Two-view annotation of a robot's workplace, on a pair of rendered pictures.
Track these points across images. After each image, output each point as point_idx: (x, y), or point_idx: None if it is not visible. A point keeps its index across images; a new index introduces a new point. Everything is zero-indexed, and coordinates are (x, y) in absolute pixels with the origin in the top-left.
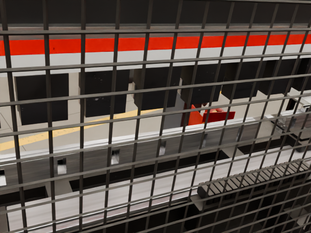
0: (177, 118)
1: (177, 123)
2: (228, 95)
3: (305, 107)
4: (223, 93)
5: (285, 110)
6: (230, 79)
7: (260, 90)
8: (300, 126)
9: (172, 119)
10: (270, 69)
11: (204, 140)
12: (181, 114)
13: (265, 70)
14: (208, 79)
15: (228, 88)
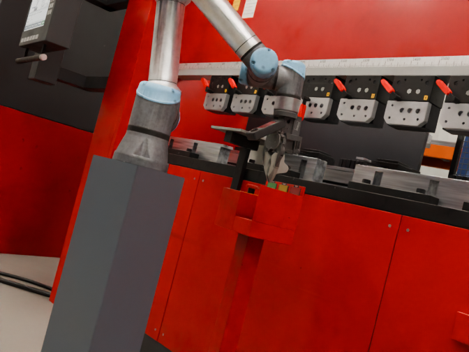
0: (156, 252)
1: (155, 265)
2: (434, 126)
3: (297, 149)
4: (428, 126)
5: (243, 167)
6: (439, 106)
7: (376, 123)
8: (382, 158)
9: (139, 262)
10: (389, 95)
11: (435, 196)
12: (167, 236)
13: (384, 96)
14: None
15: (435, 119)
